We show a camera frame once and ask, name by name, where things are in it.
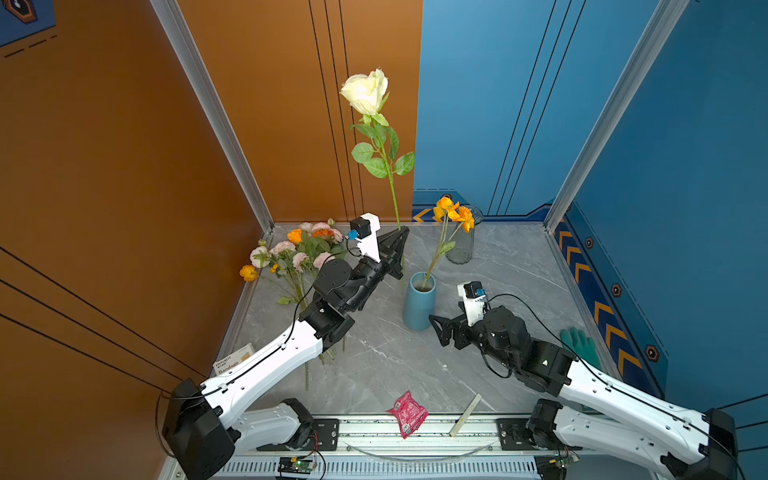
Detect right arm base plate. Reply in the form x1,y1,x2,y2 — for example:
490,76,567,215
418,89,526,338
495,417,571,453

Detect white pink peony stem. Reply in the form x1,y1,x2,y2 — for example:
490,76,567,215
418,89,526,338
249,240,304,302

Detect right aluminium corner post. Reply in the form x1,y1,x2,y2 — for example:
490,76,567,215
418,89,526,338
543,0,690,234

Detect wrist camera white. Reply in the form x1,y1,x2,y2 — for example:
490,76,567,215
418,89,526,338
457,281,488,327
348,213,381,262

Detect left aluminium corner post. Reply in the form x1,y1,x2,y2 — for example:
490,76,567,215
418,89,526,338
150,0,274,234

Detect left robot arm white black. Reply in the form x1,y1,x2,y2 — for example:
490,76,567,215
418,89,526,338
160,226,409,479

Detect pink snack packet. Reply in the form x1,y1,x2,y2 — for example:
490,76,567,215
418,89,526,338
388,391,429,439

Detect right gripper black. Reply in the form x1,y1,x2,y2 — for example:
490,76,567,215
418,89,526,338
427,302,517,371

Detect clear glass vase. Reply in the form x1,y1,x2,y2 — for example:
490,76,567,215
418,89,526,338
446,205,483,265

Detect pale wooden stick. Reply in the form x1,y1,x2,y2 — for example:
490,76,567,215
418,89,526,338
449,394,482,438

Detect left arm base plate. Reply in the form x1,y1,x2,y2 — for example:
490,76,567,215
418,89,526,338
257,418,340,453

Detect right circuit board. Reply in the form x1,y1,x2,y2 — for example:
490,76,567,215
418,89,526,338
534,453,580,480

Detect cream white rose stem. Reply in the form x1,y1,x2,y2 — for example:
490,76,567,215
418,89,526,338
339,69,415,228

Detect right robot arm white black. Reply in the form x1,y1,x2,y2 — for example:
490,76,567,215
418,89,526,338
429,306,744,479

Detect red white bandage box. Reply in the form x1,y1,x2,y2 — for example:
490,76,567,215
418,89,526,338
212,343,255,377

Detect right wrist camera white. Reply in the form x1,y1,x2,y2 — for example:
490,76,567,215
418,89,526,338
457,281,488,327

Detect pink rose spray stem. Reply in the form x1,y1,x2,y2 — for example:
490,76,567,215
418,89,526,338
269,222,347,292

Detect aluminium front rail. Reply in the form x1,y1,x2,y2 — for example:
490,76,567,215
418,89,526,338
157,413,689,480

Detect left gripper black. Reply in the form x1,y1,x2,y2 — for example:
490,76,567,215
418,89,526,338
341,228,403,318

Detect left green circuit board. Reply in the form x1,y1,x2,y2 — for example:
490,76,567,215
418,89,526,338
276,456,319,479

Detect pink ranunculus stem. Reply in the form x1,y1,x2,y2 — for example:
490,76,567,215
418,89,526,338
313,252,338,365

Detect orange gerbera daisy stem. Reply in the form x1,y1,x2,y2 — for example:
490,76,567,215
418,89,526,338
309,228,337,258

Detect green rubber glove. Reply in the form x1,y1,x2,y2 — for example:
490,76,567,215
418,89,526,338
559,328,602,370

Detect aluminium corner post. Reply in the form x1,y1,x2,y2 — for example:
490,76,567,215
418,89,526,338
543,0,690,234
150,0,274,234

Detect yellow orange poppy stem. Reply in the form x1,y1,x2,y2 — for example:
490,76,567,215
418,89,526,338
419,196,475,290

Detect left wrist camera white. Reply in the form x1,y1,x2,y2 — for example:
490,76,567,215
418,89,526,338
348,213,381,262

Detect teal ceramic vase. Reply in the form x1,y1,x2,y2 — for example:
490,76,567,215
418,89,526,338
402,272,437,331

